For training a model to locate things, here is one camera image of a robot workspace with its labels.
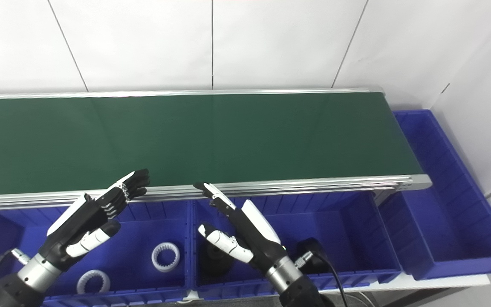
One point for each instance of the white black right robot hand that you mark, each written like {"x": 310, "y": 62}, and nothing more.
{"x": 258, "y": 238}

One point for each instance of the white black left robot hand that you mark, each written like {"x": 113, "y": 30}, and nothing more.
{"x": 77, "y": 221}

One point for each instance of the black stepped cylinder part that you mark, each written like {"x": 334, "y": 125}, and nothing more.
{"x": 215, "y": 260}
{"x": 311, "y": 247}

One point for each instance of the blue bin with white gears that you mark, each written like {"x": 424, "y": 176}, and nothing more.
{"x": 143, "y": 221}

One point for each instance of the green conveyor belt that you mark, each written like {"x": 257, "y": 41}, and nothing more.
{"x": 228, "y": 140}
{"x": 313, "y": 185}

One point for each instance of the blue bin with black parts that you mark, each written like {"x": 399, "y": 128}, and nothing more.
{"x": 348, "y": 230}

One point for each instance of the empty blue bin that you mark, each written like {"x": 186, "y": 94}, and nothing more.
{"x": 450, "y": 221}

